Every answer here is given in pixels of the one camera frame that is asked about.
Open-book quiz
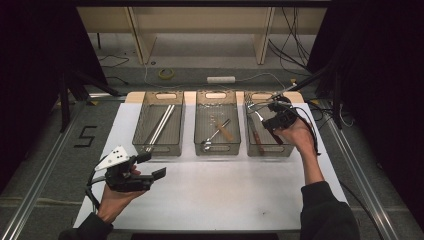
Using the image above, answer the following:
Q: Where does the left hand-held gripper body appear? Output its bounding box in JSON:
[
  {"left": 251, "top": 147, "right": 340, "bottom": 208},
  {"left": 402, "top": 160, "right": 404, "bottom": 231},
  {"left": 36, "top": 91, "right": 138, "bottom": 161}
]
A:
[{"left": 94, "top": 145, "right": 154, "bottom": 193}]

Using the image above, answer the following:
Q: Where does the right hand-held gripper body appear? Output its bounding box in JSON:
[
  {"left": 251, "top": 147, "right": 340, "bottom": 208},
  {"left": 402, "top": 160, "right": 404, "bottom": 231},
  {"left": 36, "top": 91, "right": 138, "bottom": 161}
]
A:
[{"left": 271, "top": 84, "right": 299, "bottom": 130}]

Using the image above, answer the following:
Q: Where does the grey transparent plastic bin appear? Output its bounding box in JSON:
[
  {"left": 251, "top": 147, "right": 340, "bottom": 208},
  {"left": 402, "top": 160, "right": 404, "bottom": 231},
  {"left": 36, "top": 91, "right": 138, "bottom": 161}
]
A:
[
  {"left": 132, "top": 90, "right": 186, "bottom": 157},
  {"left": 243, "top": 90, "right": 298, "bottom": 158},
  {"left": 193, "top": 90, "right": 242, "bottom": 157}
]

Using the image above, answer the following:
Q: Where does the wooden-handled metal knife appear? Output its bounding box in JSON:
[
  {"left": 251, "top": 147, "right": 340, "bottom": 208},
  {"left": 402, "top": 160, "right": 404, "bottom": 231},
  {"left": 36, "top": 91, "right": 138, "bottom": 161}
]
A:
[{"left": 248, "top": 113, "right": 265, "bottom": 155}]

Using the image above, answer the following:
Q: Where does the wooden-handled metal fork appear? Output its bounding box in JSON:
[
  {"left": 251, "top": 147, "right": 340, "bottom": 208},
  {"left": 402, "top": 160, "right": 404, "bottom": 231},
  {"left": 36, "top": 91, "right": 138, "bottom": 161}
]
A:
[{"left": 244, "top": 94, "right": 284, "bottom": 146}]

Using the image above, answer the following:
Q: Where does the metal chopstick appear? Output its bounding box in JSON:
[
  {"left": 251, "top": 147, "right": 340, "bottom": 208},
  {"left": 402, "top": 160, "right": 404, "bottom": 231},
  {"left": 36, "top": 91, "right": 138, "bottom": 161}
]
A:
[
  {"left": 140, "top": 112, "right": 166, "bottom": 148},
  {"left": 141, "top": 111, "right": 168, "bottom": 148},
  {"left": 148, "top": 105, "right": 176, "bottom": 153},
  {"left": 145, "top": 104, "right": 173, "bottom": 153}
]

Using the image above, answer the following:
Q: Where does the small wooden-handled whisk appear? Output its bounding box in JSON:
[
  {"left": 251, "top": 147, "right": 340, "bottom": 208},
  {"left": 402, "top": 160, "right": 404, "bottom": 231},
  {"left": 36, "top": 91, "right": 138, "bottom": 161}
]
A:
[{"left": 209, "top": 114, "right": 235, "bottom": 142}]

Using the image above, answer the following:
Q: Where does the metal spoon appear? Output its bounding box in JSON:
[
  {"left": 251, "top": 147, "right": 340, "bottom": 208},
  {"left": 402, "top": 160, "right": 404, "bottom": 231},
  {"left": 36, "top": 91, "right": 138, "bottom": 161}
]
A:
[{"left": 201, "top": 118, "right": 232, "bottom": 152}]

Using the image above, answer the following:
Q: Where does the person's right hand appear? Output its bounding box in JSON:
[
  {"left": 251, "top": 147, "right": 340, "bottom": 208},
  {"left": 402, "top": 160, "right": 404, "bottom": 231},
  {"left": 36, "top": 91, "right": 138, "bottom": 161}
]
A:
[{"left": 273, "top": 119, "right": 318, "bottom": 156}]

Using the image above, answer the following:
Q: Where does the person's left hand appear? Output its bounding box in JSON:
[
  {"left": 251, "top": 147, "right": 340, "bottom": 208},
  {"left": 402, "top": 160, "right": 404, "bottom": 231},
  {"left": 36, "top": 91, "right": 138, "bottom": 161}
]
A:
[{"left": 97, "top": 186, "right": 148, "bottom": 224}]

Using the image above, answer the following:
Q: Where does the black metal stand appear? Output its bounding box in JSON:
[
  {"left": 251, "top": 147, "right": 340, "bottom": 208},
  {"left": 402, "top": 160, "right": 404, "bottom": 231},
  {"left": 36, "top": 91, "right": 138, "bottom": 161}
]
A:
[
  {"left": 287, "top": 63, "right": 344, "bottom": 130},
  {"left": 58, "top": 66, "right": 123, "bottom": 133}
]

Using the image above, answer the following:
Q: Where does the white power strip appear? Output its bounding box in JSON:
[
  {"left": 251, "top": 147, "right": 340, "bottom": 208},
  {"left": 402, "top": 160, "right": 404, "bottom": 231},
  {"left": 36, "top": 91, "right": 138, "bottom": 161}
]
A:
[{"left": 206, "top": 75, "right": 237, "bottom": 85}]

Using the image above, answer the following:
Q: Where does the white table mat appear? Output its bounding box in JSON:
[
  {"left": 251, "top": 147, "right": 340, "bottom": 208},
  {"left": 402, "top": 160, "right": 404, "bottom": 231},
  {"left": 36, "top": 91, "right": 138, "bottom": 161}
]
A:
[{"left": 72, "top": 101, "right": 349, "bottom": 233}]

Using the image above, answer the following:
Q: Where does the yellow tape roll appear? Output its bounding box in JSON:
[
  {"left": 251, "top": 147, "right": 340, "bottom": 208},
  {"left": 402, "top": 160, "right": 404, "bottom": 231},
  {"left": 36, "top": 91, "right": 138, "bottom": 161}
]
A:
[{"left": 158, "top": 68, "right": 176, "bottom": 80}]

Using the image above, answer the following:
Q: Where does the black curtain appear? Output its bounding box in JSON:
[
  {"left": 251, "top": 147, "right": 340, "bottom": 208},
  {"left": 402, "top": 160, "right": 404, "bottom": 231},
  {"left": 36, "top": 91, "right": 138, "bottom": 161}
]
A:
[
  {"left": 306, "top": 0, "right": 424, "bottom": 231},
  {"left": 0, "top": 0, "right": 108, "bottom": 194}
]

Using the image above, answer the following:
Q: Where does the beige wooden desk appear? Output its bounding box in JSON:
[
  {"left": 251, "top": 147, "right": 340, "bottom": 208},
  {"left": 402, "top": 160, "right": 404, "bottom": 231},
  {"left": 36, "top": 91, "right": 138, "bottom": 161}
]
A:
[{"left": 75, "top": 6, "right": 328, "bottom": 66}]

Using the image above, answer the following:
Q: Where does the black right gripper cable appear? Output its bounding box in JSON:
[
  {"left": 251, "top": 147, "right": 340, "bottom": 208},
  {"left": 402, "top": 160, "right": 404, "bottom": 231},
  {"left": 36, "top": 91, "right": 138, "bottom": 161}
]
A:
[{"left": 253, "top": 99, "right": 322, "bottom": 157}]

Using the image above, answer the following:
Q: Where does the black cable bundle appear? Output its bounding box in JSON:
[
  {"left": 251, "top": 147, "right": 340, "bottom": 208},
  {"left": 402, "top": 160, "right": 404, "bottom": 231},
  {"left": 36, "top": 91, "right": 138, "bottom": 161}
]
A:
[{"left": 268, "top": 7, "right": 311, "bottom": 73}]

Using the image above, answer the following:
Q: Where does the short aluminium rail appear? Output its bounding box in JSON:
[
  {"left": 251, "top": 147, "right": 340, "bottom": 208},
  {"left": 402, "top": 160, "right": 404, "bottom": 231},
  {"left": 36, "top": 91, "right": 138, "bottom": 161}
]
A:
[{"left": 87, "top": 93, "right": 128, "bottom": 101}]

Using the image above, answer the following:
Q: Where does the long aluminium rail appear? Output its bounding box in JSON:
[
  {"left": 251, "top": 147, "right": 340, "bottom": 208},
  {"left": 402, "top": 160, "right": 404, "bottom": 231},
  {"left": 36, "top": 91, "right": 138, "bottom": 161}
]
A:
[
  {"left": 318, "top": 99, "right": 401, "bottom": 240},
  {"left": 0, "top": 99, "right": 88, "bottom": 240}
]

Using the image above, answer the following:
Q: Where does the thin black floor cable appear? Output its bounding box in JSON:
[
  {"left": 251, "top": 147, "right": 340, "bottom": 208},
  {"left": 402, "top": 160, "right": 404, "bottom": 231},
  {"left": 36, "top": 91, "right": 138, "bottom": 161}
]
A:
[{"left": 98, "top": 54, "right": 130, "bottom": 86}]

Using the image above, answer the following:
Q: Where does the thick black floor cable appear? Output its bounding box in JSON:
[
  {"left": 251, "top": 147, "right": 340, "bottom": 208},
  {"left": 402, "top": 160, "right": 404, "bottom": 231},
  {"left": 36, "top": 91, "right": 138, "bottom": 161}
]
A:
[{"left": 339, "top": 180, "right": 386, "bottom": 240}]

